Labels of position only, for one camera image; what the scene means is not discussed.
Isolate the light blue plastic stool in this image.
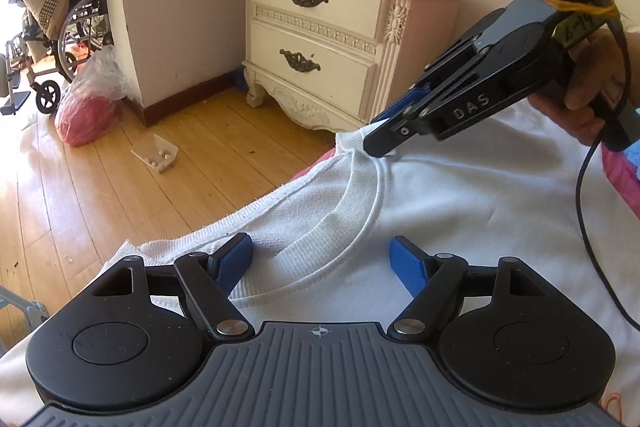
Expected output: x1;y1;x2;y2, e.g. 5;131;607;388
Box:
1;285;50;353

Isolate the person's right hand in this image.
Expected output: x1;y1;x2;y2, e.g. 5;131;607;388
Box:
528;30;624;146

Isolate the wheelchair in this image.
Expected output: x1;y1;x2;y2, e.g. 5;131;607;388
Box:
1;0;113;116

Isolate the pink floral bed blanket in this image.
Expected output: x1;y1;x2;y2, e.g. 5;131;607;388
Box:
288;129;639;426

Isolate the small plastic tray on floor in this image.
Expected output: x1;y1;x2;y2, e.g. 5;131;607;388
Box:
130;133;179;173

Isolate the black cable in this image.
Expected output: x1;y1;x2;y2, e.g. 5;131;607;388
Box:
574;0;640;333

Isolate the pink bag in plastic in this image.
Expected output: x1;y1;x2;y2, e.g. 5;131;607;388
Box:
54;44;129;146

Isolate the white sweatshirt orange bear outline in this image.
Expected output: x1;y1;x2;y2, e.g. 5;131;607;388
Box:
1;103;639;426

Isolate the cream two-drawer nightstand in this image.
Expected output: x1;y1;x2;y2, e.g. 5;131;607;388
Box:
243;0;463;132

